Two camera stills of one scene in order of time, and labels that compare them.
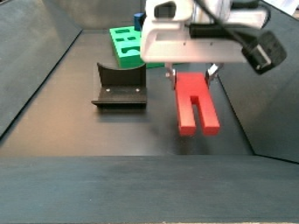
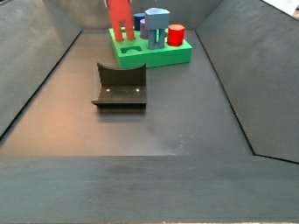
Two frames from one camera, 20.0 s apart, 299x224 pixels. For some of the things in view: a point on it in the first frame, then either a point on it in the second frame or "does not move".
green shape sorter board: (126, 42) does not move
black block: (122, 87) does not move
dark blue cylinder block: (140, 18) does not move
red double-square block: (192, 85) to (121, 11)
